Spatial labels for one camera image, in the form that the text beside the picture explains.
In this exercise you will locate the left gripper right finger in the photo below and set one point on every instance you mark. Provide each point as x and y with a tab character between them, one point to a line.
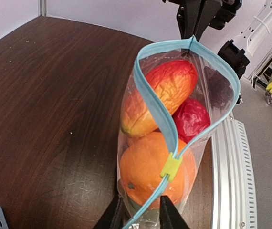
169	217

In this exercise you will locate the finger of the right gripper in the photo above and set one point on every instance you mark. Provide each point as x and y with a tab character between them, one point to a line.
187	17
207	11

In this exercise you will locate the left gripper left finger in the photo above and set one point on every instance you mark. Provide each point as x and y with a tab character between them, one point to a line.
112	218

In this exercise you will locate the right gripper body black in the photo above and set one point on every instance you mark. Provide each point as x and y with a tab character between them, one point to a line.
225	14

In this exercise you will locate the orange fruit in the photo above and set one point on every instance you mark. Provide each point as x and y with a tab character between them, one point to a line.
141	164

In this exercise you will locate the clear zip top bag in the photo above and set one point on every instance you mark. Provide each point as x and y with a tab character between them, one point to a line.
165	74

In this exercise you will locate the red apple toy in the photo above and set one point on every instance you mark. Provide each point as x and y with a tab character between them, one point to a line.
190	119

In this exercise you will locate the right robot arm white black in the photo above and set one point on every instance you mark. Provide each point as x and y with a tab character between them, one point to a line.
238	51

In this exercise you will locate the aluminium front rail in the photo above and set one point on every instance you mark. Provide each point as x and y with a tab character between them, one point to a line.
234	194

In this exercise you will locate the left aluminium frame post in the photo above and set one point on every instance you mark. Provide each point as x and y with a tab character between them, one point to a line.
42	7

